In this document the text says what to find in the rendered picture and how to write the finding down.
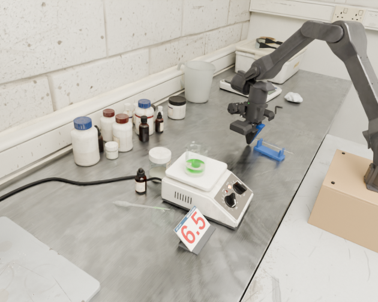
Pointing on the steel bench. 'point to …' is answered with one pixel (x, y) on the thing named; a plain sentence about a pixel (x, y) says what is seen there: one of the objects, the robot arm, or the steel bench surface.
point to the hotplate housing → (200, 199)
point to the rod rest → (269, 151)
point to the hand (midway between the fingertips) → (250, 134)
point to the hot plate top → (211, 174)
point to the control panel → (235, 195)
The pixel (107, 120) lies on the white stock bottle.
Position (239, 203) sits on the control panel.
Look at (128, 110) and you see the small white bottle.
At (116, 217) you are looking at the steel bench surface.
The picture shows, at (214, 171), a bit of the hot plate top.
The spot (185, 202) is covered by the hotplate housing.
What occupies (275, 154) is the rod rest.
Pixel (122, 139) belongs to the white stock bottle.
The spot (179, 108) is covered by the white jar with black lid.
